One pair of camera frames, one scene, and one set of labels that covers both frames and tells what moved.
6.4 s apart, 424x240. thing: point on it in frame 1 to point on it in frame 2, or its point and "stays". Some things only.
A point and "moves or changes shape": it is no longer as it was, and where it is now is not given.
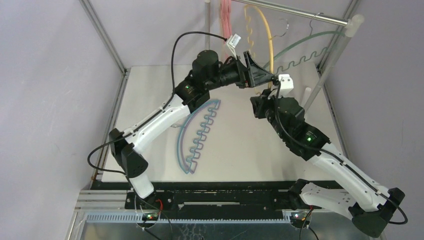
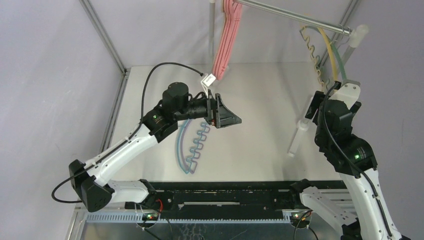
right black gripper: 257,108 to 315,104
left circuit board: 150,216 stays
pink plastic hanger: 226,11 moves or changes shape
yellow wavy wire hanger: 249,28 to 329,43
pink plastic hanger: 226,14 moves or changes shape
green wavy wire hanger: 301,41 to 333,44
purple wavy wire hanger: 192,134 stays
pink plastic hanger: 226,9 moves or changes shape
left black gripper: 257,76 to 224,117
